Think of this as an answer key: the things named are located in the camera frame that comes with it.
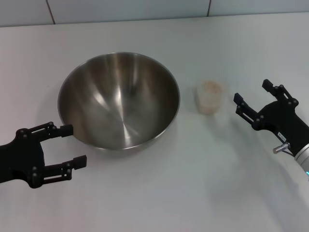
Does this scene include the clear plastic measuring cup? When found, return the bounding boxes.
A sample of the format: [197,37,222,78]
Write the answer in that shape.
[194,79,227,116]

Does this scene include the right arm connector cable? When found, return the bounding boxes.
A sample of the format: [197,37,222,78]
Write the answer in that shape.
[272,142,296,157]

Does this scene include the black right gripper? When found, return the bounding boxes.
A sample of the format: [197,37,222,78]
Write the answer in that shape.
[233,79,309,157]

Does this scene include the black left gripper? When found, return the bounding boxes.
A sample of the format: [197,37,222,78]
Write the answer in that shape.
[0,122,88,196]

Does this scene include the stainless steel mixing bowl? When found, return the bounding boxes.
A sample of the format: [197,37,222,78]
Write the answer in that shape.
[57,51,181,151]

